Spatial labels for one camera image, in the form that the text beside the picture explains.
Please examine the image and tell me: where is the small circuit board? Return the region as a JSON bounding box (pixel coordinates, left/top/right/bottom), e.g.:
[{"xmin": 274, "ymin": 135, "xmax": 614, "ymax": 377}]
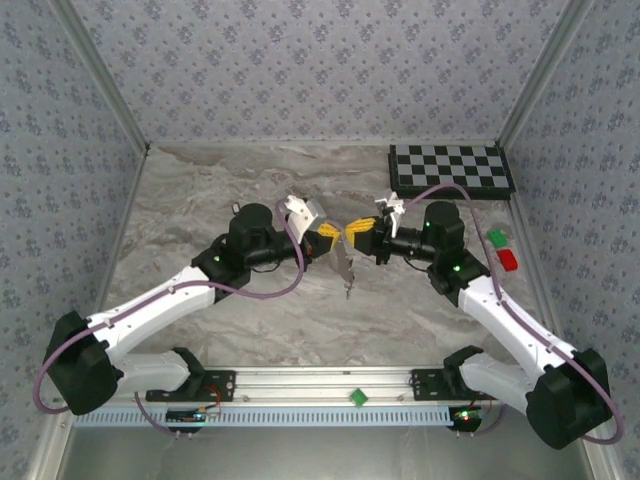
[
  {"xmin": 448, "ymin": 405, "xmax": 485, "ymax": 432},
  {"xmin": 165, "ymin": 407, "xmax": 209, "ymax": 427}
]

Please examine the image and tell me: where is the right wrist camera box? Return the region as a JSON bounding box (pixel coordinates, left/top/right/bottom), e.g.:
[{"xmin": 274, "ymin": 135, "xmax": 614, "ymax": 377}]
[{"xmin": 374, "ymin": 192, "xmax": 407, "ymax": 240}]

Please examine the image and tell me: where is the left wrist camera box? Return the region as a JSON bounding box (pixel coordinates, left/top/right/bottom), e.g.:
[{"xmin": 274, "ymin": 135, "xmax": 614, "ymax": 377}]
[{"xmin": 283, "ymin": 194, "xmax": 327, "ymax": 241}]

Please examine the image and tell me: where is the aluminium frame post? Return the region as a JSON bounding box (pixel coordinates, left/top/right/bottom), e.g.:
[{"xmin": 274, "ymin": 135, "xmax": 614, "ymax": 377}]
[
  {"xmin": 49, "ymin": 0, "xmax": 152, "ymax": 154},
  {"xmin": 498, "ymin": 0, "xmax": 597, "ymax": 147}
]

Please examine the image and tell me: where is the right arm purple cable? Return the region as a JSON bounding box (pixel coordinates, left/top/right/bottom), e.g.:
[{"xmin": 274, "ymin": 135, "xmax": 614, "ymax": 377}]
[{"xmin": 398, "ymin": 183, "xmax": 625, "ymax": 446}]

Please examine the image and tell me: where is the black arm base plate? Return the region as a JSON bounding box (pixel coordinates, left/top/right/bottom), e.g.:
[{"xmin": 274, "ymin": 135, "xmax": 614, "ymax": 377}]
[
  {"xmin": 409, "ymin": 368, "xmax": 501, "ymax": 401},
  {"xmin": 144, "ymin": 368, "xmax": 237, "ymax": 404}
]

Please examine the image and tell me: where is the aluminium mounting rail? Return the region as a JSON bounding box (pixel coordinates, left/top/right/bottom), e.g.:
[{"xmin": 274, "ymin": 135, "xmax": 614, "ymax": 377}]
[{"xmin": 119, "ymin": 366, "xmax": 531, "ymax": 405}]

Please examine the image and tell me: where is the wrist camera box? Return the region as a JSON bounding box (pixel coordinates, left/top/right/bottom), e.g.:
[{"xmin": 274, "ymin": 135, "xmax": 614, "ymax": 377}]
[
  {"xmin": 374, "ymin": 192, "xmax": 407, "ymax": 240},
  {"xmin": 283, "ymin": 194, "xmax": 327, "ymax": 241}
]

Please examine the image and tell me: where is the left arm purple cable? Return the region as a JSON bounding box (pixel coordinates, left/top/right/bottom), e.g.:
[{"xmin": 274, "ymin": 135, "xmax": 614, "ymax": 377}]
[{"xmin": 32, "ymin": 198, "xmax": 307, "ymax": 439}]

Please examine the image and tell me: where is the white slotted cable duct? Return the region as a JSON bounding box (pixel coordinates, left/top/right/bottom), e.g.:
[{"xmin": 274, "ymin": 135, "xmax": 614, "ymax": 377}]
[{"xmin": 73, "ymin": 405, "xmax": 457, "ymax": 428}]

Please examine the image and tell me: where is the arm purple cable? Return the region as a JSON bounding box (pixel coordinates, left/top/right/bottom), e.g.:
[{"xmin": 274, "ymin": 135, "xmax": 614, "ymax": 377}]
[
  {"xmin": 32, "ymin": 198, "xmax": 307, "ymax": 439},
  {"xmin": 398, "ymin": 183, "xmax": 625, "ymax": 446}
]

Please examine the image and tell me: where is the black grey checkerboard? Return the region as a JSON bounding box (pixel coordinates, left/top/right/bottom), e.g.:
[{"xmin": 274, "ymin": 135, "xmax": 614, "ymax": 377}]
[{"xmin": 388, "ymin": 144, "xmax": 517, "ymax": 201}]

